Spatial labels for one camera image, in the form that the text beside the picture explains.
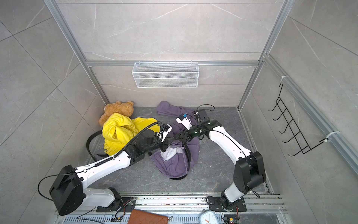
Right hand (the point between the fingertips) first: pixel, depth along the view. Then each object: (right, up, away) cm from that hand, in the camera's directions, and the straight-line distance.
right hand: (180, 136), depth 79 cm
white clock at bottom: (+14, -39, -11) cm, 43 cm away
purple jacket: (-4, -17, +10) cm, 20 cm away
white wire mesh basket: (-11, +42, +22) cm, 49 cm away
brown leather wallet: (-19, -40, -10) cm, 45 cm away
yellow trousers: (-39, +3, +6) cm, 39 cm away
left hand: (-3, +1, -1) cm, 3 cm away
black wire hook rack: (+57, +7, -10) cm, 58 cm away
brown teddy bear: (-43, +18, +28) cm, 55 cm away
